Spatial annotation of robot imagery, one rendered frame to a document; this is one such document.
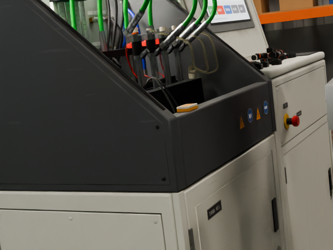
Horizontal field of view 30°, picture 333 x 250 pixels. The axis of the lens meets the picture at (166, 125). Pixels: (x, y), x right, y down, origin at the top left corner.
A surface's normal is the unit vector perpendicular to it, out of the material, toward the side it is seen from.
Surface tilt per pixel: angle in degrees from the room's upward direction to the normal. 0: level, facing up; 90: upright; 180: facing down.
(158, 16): 90
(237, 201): 90
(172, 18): 90
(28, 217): 90
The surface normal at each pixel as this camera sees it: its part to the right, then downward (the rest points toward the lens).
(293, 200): 0.88, -0.04
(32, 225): -0.46, 0.18
